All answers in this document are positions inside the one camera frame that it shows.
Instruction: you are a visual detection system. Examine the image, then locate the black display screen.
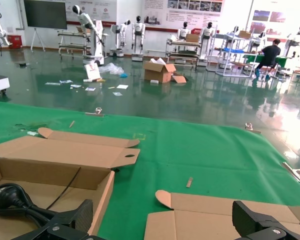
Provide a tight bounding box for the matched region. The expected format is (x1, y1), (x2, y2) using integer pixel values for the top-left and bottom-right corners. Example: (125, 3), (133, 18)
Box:
(23, 0), (68, 30)

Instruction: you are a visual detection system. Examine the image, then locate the bowing white humanoid robot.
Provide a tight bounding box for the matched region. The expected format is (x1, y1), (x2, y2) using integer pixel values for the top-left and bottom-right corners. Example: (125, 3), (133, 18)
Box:
(109, 19), (132, 58)

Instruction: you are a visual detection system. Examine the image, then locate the clear plastic bag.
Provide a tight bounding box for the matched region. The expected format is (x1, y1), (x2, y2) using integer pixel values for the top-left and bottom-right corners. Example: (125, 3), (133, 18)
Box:
(98, 62), (125, 75)

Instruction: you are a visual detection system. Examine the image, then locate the small brown cardboard box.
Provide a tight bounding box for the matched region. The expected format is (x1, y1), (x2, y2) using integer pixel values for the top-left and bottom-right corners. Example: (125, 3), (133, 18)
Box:
(238, 29), (252, 40)
(185, 33), (200, 43)

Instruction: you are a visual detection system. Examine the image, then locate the metal trolley with shelves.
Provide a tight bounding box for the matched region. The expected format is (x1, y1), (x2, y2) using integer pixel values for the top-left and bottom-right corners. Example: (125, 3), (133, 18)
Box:
(165, 37), (201, 68)

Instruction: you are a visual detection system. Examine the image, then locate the open cardboard box left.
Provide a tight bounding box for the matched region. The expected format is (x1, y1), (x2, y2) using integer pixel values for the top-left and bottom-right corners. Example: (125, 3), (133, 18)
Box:
(0, 126), (141, 240)

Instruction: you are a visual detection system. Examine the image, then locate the white and red paper bag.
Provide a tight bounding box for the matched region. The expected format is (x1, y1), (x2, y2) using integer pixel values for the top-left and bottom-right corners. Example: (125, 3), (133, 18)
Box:
(83, 62), (102, 81)

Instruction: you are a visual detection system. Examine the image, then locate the long metal trolley rack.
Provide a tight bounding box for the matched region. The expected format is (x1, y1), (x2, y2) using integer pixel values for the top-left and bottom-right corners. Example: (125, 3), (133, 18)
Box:
(56, 27), (91, 60)

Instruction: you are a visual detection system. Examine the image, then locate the white humanoid robot black head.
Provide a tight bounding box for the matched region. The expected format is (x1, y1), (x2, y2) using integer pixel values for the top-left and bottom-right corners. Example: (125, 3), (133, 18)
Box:
(229, 24), (241, 50)
(283, 25), (300, 58)
(198, 21), (217, 67)
(176, 21), (191, 41)
(251, 31), (267, 52)

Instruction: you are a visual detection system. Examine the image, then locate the white screen stand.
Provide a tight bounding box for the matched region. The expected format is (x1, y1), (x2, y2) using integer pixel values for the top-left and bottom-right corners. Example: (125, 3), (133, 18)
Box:
(29, 27), (46, 53)

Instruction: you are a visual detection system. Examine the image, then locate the wall information poster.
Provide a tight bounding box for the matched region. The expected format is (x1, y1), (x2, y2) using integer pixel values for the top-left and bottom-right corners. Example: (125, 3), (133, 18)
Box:
(142, 0), (226, 30)

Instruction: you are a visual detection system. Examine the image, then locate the thin black cable tie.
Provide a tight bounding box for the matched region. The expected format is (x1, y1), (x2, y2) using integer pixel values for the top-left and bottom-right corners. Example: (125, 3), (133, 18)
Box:
(45, 166), (82, 210)

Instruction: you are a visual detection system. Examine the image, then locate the leaning white wheeled humanoid robot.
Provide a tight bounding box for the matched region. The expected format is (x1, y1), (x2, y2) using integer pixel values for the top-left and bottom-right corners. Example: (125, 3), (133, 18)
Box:
(71, 4), (106, 66)

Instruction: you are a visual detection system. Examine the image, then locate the white metal shelf frame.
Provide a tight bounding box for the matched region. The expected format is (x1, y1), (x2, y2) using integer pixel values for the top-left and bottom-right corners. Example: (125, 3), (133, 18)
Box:
(205, 31), (258, 77)

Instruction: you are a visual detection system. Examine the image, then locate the open plain cardboard box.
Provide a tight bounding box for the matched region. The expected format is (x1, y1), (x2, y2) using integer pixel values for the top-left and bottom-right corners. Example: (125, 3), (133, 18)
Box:
(143, 189), (300, 240)

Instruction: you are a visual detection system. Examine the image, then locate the green covered table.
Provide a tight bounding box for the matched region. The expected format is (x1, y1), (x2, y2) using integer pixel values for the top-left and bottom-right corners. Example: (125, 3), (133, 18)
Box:
(242, 53), (290, 70)

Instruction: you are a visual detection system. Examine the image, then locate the red wall cabinet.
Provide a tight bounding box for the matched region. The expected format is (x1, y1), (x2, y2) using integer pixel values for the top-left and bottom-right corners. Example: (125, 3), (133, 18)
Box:
(6, 34), (23, 50)

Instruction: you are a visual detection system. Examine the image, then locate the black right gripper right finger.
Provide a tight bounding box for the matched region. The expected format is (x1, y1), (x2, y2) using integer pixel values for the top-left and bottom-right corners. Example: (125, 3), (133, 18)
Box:
(231, 199), (300, 240)

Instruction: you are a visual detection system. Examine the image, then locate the black power cable with plug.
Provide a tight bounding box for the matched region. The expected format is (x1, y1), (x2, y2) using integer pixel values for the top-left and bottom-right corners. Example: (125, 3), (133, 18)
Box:
(0, 182), (63, 230)

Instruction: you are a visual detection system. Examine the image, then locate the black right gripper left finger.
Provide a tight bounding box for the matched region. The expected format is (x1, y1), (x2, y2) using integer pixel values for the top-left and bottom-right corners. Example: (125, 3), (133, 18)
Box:
(11, 199), (94, 240)

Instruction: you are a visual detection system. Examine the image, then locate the seated person in black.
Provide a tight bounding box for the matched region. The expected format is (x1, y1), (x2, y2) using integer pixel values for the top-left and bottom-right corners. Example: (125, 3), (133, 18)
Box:
(254, 38), (282, 81)

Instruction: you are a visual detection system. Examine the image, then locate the green table cloth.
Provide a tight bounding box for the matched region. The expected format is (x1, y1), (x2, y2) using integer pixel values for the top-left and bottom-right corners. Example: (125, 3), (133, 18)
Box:
(0, 99), (300, 240)

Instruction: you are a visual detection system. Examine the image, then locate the large open cardboard box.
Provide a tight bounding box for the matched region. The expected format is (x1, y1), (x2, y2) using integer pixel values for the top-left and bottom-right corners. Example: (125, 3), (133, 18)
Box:
(142, 57), (177, 84)

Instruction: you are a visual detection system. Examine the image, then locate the flat cardboard sheet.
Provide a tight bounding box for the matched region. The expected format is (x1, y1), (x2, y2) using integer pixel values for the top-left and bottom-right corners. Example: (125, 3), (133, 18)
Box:
(171, 73), (188, 84)

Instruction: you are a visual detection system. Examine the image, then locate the standing white humanoid robot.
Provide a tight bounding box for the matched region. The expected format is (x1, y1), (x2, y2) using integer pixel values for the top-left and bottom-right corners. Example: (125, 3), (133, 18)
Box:
(130, 15), (146, 62)

